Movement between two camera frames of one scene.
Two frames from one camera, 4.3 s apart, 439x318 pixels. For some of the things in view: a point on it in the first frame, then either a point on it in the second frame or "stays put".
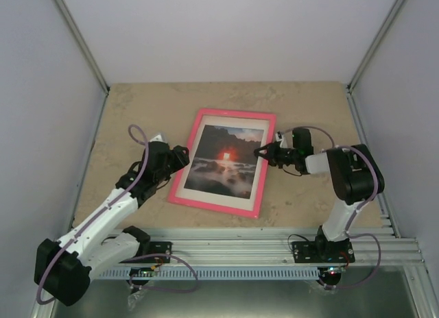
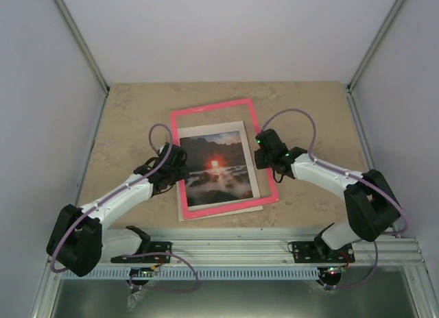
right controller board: x=330 y=275 stays put
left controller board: x=141 y=272 stays put
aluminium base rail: x=207 y=246 stays put
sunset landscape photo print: x=225 y=162 stays put
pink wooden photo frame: x=254 y=214 to x=184 y=212
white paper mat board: x=234 y=201 to x=217 y=129
